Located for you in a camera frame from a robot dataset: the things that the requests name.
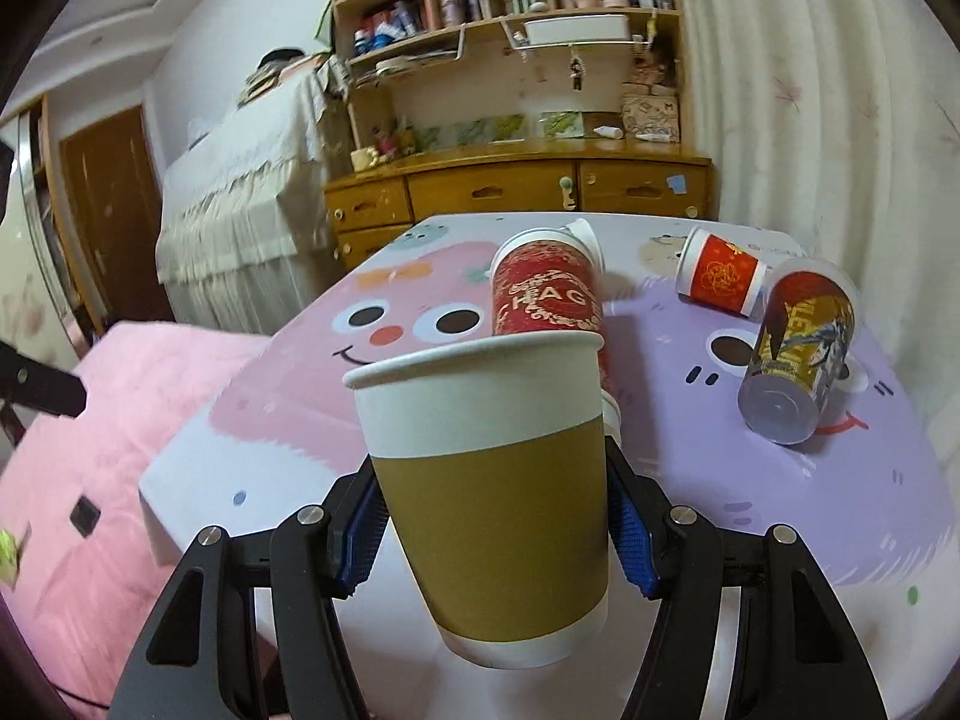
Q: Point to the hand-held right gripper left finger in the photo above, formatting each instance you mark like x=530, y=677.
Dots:
x=358, y=546

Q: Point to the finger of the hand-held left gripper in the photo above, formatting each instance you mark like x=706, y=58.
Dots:
x=45, y=386

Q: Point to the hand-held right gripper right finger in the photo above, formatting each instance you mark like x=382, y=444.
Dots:
x=634, y=544

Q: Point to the brown and white paper cup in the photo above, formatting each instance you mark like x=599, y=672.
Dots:
x=487, y=510

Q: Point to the red and yellow printed cup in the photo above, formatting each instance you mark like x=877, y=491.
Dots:
x=802, y=337

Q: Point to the red patterned paper cup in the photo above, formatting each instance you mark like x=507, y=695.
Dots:
x=544, y=292

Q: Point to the small red and white cup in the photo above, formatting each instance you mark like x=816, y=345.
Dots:
x=720, y=274

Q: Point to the plain white paper cup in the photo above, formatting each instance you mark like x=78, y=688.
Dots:
x=589, y=240

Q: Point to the pink blanket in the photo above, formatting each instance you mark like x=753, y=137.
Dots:
x=90, y=435

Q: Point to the small black square tag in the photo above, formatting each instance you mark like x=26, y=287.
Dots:
x=85, y=516

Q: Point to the small yellow-green object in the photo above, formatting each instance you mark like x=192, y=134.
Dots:
x=11, y=555

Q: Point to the cartoon printed tablecloth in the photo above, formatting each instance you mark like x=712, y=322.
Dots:
x=285, y=390

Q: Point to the brown wooden door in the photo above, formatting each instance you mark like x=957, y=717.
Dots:
x=112, y=217

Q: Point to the cream lace furniture cover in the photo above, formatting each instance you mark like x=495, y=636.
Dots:
x=232, y=202

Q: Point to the wooden shelf cabinet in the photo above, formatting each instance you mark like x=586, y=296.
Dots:
x=487, y=184

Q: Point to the household clutter pile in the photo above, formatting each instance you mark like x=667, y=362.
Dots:
x=277, y=71

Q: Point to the small figurine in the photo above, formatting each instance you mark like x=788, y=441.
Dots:
x=386, y=144

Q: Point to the white tube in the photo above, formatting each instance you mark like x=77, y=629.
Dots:
x=607, y=131

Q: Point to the patterned cardboard box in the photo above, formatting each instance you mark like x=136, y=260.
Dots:
x=649, y=118

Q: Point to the white floral curtain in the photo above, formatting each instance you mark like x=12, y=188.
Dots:
x=810, y=105

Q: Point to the white hanging basket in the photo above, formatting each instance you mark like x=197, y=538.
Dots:
x=577, y=30

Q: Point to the row of cosmetic bottles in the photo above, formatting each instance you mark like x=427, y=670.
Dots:
x=480, y=0

